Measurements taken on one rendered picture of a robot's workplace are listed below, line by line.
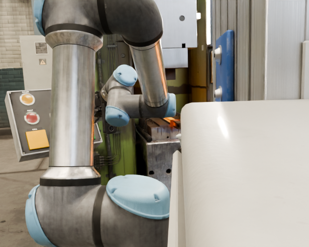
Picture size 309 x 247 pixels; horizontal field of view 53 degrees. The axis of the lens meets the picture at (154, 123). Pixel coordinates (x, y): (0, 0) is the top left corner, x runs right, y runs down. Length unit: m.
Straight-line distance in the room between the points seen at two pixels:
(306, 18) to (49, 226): 0.53
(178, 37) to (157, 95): 0.74
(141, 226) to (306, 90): 0.43
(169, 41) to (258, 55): 1.39
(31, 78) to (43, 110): 5.53
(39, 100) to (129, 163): 0.62
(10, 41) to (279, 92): 7.53
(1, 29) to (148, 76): 7.01
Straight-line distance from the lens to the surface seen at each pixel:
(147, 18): 0.66
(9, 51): 7.66
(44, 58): 6.85
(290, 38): 0.18
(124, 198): 0.55
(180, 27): 1.59
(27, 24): 7.62
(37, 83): 6.88
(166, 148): 1.54
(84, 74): 0.63
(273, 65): 0.18
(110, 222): 0.57
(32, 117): 1.35
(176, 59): 1.57
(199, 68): 1.89
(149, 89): 0.85
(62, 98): 0.62
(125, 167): 1.74
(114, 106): 0.96
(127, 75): 1.01
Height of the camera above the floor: 1.25
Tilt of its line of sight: 9 degrees down
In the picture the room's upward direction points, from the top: 2 degrees counter-clockwise
